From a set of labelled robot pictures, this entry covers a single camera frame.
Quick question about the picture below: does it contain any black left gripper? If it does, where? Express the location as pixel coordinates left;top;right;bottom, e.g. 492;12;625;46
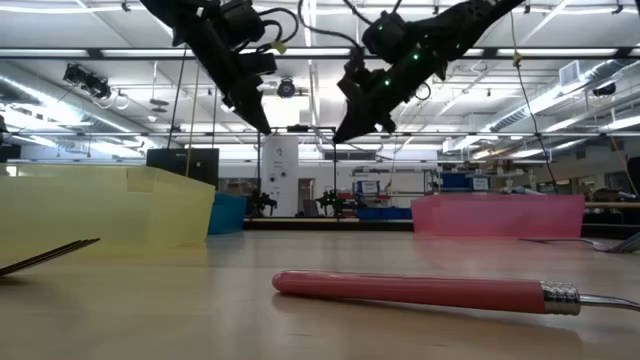
189;29;279;136

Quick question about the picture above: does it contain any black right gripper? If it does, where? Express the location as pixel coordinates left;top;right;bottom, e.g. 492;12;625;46
333;36;450;144

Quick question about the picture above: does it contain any red-handled silver fork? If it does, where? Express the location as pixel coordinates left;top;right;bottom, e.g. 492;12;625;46
271;269;640;317

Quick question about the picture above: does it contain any black metal fork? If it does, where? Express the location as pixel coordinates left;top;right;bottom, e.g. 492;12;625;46
0;237;101;278

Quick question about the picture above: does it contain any white sign board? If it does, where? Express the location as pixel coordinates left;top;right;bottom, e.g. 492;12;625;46
355;178;381;197

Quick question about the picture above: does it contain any black square cabinet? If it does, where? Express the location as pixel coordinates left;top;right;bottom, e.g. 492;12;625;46
145;147;221;192

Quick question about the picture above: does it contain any row of blue crates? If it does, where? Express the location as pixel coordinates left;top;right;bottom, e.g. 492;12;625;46
356;206;413;221

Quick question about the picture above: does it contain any blue shelf bin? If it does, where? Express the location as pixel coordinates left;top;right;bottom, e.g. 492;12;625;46
439;171;491;192

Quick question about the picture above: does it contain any blue plastic bin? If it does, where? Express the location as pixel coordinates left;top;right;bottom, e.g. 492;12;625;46
207;192;249;236

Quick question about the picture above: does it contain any pink plastic bin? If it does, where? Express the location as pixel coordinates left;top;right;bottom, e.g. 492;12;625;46
410;193;587;239

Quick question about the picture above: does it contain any yellow plastic bin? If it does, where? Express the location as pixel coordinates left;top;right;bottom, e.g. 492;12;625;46
0;163;217;251

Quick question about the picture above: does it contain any white ceiling air vent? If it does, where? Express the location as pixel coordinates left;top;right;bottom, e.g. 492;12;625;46
558;60;583;88

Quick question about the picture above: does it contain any distant wooden bench top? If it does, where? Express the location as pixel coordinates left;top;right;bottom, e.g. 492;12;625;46
582;201;640;211

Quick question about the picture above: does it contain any round black ceiling camera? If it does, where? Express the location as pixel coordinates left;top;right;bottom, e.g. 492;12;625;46
275;76;300;100

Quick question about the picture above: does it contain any distant black rig frame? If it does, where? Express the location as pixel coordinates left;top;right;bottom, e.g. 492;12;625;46
256;124;338;219

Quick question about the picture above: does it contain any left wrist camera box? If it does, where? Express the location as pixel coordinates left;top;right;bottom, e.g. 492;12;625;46
219;0;267;47

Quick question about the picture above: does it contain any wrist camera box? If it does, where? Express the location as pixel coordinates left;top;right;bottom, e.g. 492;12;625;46
219;0;267;47
361;10;407;64

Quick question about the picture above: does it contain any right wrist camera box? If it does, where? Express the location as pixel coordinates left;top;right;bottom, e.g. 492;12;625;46
361;10;407;64

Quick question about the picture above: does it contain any black aluminium table frame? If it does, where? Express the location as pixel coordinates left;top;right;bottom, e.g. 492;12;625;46
244;217;640;240

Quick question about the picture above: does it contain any black camera on ceiling mount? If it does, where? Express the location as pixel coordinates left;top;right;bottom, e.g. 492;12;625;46
62;63;114;101

